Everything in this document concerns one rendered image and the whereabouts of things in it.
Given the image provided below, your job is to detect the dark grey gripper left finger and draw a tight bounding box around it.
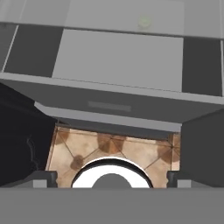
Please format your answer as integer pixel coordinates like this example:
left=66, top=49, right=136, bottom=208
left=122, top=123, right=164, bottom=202
left=1, top=170, right=59, bottom=189

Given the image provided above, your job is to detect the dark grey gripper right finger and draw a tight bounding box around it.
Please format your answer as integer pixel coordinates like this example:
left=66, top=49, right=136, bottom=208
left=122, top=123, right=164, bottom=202
left=166, top=170, right=224, bottom=189

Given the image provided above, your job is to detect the dark fridge door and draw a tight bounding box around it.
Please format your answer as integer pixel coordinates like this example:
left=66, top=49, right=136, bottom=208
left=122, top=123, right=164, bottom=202
left=179, top=109, right=224, bottom=187
left=0, top=82, right=58, bottom=187

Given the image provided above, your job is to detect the grey fridge drawer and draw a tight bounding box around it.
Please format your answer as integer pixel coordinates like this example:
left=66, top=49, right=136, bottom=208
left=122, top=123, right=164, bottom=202
left=0, top=24, right=224, bottom=125

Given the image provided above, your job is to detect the white and black round thing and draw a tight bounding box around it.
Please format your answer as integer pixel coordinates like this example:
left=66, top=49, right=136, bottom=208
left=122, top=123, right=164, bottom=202
left=70, top=156, right=154, bottom=189

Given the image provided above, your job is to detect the pale green round item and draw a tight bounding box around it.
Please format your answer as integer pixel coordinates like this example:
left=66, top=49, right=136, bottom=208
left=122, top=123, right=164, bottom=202
left=137, top=15, right=152, bottom=30

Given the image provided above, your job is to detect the grey drawer handle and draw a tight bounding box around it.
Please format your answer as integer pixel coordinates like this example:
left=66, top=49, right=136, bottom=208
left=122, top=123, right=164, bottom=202
left=87, top=100, right=132, bottom=113

